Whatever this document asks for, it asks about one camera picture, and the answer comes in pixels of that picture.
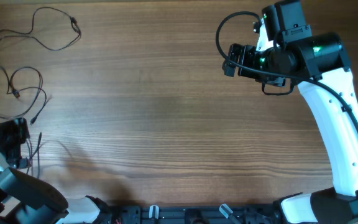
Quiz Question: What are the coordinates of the thick black usb cable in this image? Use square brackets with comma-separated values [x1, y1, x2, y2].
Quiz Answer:
[20, 132, 43, 180]

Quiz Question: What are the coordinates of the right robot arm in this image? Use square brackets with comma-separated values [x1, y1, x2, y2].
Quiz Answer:
[223, 1, 358, 223]

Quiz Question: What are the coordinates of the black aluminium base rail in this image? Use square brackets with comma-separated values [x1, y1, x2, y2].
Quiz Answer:
[108, 204, 285, 224]

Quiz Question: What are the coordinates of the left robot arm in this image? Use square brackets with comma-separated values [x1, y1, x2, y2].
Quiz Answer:
[0, 118, 111, 223]

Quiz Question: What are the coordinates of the right camera cable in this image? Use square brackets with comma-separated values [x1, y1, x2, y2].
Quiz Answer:
[215, 11, 358, 187]

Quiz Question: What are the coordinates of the thin black cable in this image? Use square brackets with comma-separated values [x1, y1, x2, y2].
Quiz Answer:
[0, 59, 48, 126]
[0, 6, 82, 53]

